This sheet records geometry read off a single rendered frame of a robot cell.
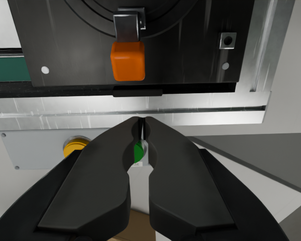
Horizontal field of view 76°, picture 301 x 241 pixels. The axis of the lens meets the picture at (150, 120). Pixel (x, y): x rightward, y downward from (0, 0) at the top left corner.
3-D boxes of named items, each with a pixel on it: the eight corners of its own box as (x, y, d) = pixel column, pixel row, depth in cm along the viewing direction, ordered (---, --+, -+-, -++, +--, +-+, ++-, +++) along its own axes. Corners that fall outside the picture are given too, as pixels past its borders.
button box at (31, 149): (153, 144, 35) (154, 167, 29) (34, 147, 34) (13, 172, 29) (152, 108, 31) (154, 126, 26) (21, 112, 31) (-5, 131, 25)
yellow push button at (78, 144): (97, 157, 29) (94, 166, 27) (70, 158, 29) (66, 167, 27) (93, 134, 27) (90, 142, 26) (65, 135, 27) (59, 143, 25)
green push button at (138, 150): (144, 156, 29) (144, 164, 27) (117, 156, 29) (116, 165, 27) (143, 133, 27) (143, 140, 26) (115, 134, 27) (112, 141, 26)
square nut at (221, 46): (230, 48, 21) (234, 49, 20) (215, 48, 21) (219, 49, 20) (233, 31, 20) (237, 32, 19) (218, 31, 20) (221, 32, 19)
